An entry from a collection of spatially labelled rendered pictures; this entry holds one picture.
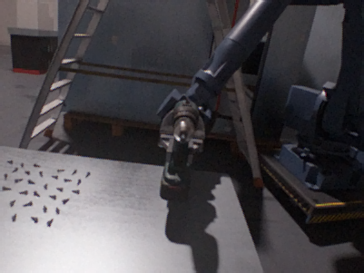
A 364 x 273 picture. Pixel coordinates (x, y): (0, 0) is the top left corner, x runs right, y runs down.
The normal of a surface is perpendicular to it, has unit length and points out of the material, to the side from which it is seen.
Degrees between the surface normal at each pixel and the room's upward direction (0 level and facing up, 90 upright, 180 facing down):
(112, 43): 90
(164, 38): 90
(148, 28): 90
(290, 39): 90
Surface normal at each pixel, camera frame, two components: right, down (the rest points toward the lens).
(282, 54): -0.04, 0.37
